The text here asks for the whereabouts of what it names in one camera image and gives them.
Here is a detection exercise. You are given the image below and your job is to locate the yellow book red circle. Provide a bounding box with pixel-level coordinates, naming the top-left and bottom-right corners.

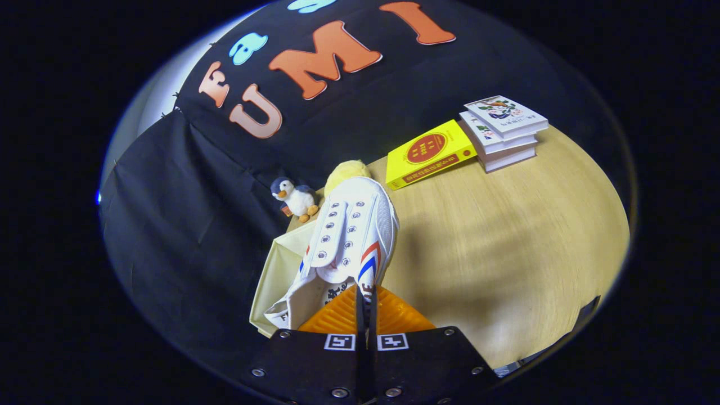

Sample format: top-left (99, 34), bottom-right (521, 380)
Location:
top-left (385, 119), bottom-right (478, 191)

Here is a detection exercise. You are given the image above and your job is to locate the black backdrop cloth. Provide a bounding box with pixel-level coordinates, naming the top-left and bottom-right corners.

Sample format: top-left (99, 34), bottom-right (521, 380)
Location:
top-left (100, 0), bottom-right (625, 366)

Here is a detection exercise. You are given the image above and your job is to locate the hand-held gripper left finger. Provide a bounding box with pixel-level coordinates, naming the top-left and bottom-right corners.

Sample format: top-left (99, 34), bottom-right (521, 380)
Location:
top-left (246, 284), bottom-right (369, 405)

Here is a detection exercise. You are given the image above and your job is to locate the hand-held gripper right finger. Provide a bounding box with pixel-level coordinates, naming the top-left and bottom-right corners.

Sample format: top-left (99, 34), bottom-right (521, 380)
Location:
top-left (368, 284), bottom-right (498, 405)

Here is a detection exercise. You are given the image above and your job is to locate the white canvas shoe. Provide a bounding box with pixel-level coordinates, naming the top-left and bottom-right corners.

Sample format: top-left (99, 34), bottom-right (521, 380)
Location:
top-left (264, 176), bottom-right (400, 332)

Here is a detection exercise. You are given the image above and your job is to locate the penguin plush toy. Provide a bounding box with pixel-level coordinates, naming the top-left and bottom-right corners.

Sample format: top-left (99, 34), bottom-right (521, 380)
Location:
top-left (270, 177), bottom-right (320, 223)

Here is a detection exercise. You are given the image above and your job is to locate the yellow round plush bun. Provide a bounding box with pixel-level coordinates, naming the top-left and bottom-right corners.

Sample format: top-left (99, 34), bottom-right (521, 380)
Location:
top-left (325, 160), bottom-right (372, 196)

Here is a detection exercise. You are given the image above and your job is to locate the cream fabric storage box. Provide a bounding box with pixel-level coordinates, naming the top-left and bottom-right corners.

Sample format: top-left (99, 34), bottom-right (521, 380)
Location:
top-left (249, 219), bottom-right (338, 338)

